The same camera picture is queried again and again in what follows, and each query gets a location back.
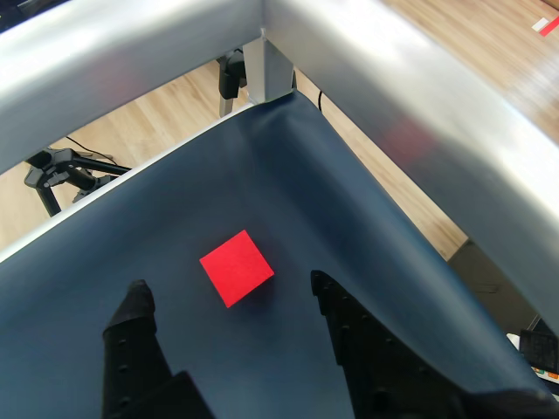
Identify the black clamp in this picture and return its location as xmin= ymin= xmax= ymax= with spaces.
xmin=217 ymin=48 xmax=248 ymax=100

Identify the silver metal table frame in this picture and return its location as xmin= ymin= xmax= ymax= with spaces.
xmin=0 ymin=0 xmax=559 ymax=333

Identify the black tripod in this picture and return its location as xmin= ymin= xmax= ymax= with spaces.
xmin=24 ymin=147 xmax=132 ymax=218

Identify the red cube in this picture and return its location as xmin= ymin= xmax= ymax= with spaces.
xmin=198 ymin=229 xmax=275 ymax=309

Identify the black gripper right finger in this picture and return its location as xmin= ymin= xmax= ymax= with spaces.
xmin=309 ymin=269 xmax=466 ymax=419

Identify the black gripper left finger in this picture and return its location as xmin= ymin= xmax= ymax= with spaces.
xmin=100 ymin=278 xmax=215 ymax=419

